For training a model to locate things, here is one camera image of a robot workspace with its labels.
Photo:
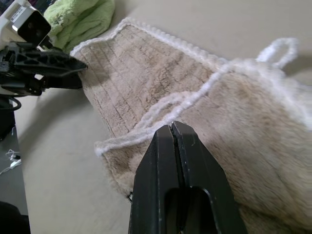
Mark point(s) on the beige towel with white trim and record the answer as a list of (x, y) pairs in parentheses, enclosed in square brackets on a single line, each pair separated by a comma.
[(146, 73)]

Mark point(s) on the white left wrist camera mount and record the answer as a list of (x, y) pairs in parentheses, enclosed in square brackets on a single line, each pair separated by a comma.
[(7, 26)]

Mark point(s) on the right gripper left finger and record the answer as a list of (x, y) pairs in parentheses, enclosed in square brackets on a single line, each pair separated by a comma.
[(153, 195)]

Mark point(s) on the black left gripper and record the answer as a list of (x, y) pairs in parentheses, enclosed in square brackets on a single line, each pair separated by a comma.
[(7, 61)]

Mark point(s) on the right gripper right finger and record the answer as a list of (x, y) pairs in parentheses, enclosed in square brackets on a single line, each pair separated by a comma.
[(212, 175)]

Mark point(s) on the green cloth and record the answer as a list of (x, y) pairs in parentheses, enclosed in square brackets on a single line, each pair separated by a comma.
[(80, 19)]

